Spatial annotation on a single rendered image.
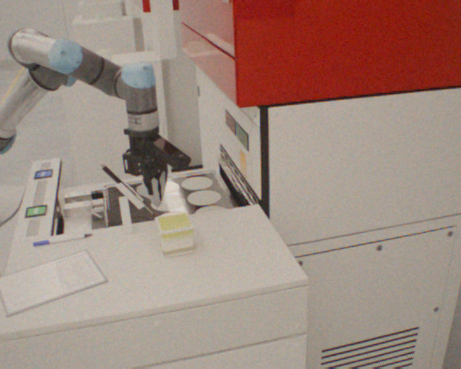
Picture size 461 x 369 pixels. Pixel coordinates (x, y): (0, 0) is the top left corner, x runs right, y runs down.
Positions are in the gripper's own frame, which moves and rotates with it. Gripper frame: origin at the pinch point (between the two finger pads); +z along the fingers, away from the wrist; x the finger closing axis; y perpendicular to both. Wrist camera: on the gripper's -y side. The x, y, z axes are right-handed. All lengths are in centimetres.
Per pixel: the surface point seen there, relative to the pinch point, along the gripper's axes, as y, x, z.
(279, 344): -39.8, 18.3, 18.1
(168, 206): 6.3, -12.7, 8.6
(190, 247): -17.8, 15.5, 0.2
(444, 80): -62, -46, -26
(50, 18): 587, -560, 31
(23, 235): 25.4, 23.8, 2.6
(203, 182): 4.8, -31.2, 8.6
